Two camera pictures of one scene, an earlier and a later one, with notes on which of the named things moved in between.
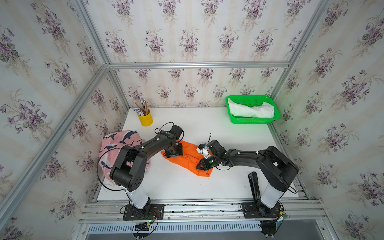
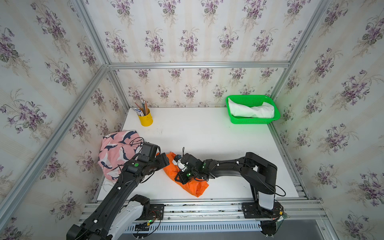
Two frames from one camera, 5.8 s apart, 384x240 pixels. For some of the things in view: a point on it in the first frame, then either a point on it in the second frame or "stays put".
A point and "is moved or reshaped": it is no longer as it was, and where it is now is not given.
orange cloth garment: x=190 y=158 is moved or reshaped
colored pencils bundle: x=143 y=111 stays put
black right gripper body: x=211 y=162 -> x=186 y=176
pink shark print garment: x=111 y=144 stays put
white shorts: x=266 y=110 stays put
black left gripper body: x=176 y=150 -> x=159 y=162
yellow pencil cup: x=147 y=120 stays put
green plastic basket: x=251 y=100 stays put
